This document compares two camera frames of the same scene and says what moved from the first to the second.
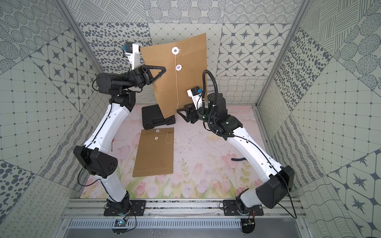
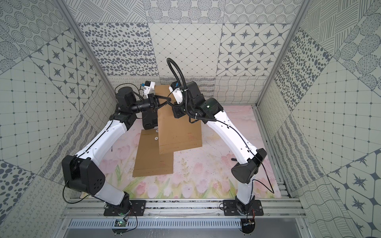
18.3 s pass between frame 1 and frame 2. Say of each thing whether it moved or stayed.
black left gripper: moved
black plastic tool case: stayed
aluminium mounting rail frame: stayed
